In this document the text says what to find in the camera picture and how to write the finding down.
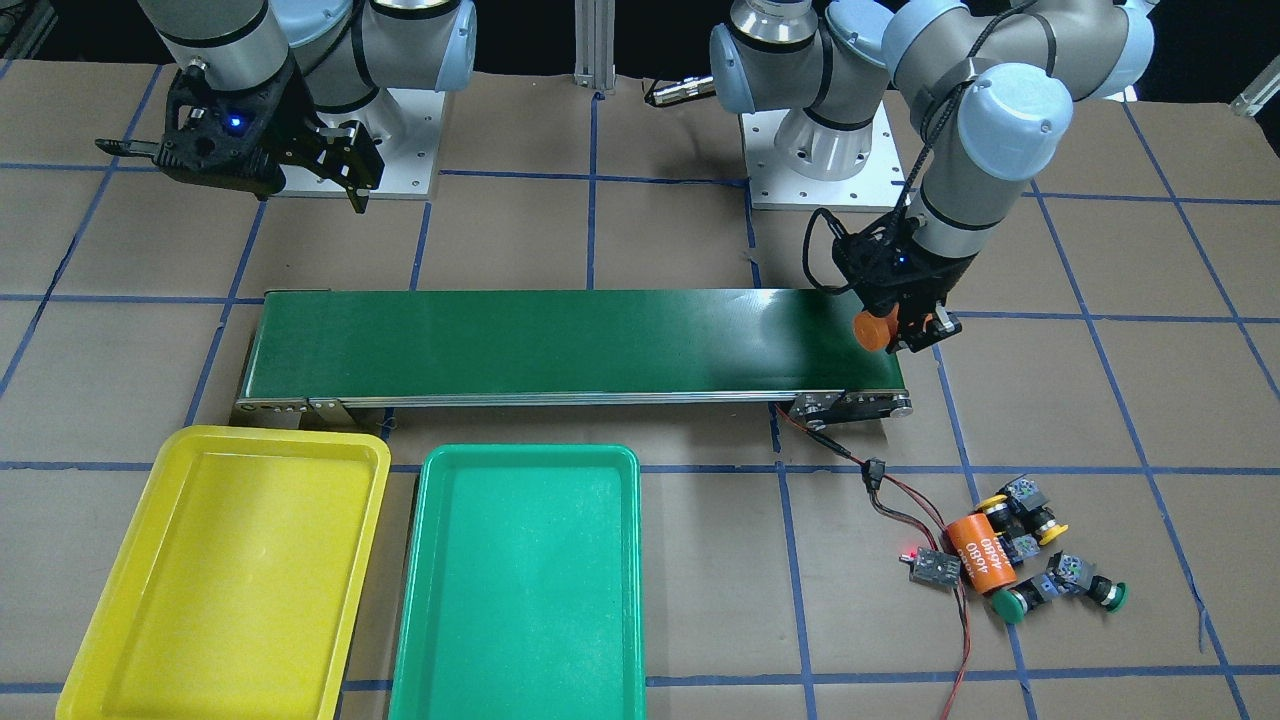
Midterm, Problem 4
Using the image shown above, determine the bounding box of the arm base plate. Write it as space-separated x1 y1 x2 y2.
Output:
739 106 906 213
319 88 451 201

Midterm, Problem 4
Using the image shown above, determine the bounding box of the yellow push button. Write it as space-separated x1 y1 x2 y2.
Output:
975 495 1041 566
1000 475 1069 546

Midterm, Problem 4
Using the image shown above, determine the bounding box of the green push button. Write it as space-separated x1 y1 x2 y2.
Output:
1050 552 1128 612
989 571 1068 625

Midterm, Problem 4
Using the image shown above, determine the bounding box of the plain orange cylinder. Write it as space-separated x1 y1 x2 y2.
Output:
852 307 899 352

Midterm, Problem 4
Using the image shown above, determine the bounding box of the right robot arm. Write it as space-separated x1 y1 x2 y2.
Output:
96 1 479 211

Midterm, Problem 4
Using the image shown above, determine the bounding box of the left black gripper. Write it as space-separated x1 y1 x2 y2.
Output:
832 222 974 354

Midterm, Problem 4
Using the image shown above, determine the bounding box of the green tray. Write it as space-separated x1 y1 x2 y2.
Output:
387 445 646 719

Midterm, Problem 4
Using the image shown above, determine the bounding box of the orange battery cylinder with text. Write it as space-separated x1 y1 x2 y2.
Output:
943 512 1018 594

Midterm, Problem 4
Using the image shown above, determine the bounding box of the small black circuit board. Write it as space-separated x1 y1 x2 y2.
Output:
900 547 963 591

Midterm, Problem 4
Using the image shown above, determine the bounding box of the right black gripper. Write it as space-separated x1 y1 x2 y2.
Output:
95 55 385 214

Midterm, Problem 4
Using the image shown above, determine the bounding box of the yellow tray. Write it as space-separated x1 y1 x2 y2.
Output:
56 425 390 719

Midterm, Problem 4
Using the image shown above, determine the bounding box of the aluminium frame post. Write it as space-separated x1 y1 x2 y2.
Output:
573 0 616 95

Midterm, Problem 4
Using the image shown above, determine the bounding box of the red black wire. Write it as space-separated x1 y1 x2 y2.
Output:
774 402 977 720

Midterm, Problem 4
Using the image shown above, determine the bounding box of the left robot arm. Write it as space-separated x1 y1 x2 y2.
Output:
709 1 1155 354

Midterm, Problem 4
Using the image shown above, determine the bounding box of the green conveyor belt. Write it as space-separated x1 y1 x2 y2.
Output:
236 290 913 427

